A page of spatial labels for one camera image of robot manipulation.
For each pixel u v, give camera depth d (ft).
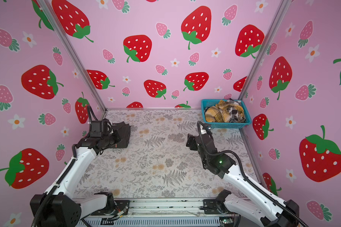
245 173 1.52
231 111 3.46
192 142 2.13
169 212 2.40
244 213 1.72
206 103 3.77
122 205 2.45
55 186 1.33
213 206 2.41
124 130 3.49
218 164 1.65
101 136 1.98
